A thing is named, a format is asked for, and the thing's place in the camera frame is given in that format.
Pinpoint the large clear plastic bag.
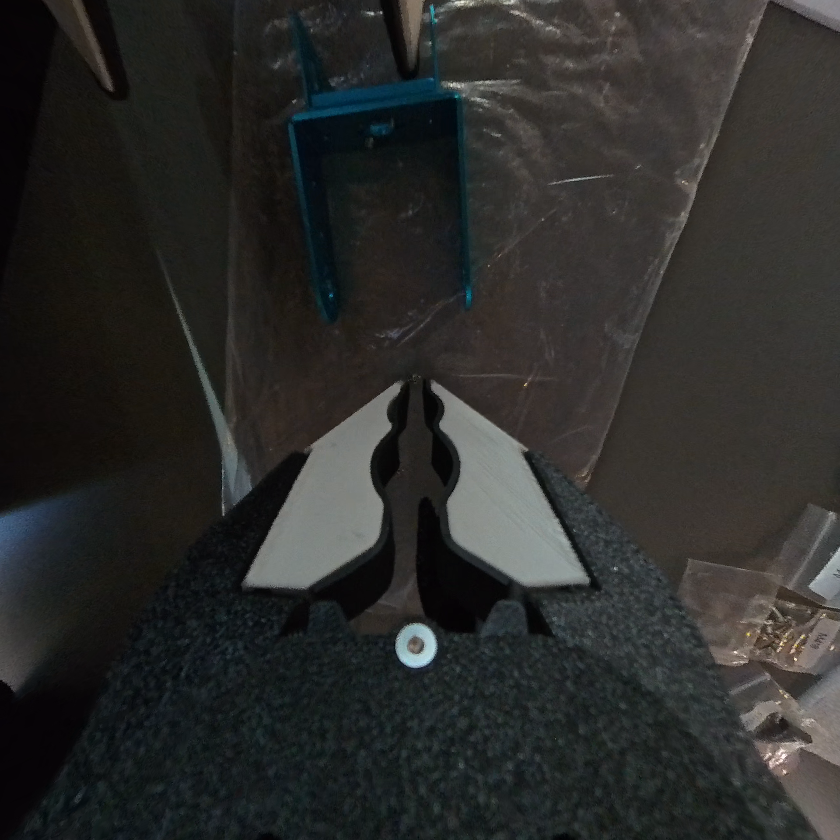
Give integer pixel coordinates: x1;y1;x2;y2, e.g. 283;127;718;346
154;0;772;513

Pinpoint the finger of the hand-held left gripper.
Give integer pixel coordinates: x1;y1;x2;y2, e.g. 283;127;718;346
49;0;129;99
382;0;427;80

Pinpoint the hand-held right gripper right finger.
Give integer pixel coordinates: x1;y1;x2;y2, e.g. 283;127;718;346
423;379;593;592

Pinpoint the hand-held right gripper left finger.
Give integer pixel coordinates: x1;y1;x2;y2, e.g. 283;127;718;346
239;379;411;597

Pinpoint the blue metal bracket assembly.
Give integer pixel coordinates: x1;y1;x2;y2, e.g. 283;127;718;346
287;5;476;326

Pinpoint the pile of small screw bags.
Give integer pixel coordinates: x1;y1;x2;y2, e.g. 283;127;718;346
679;502;840;782

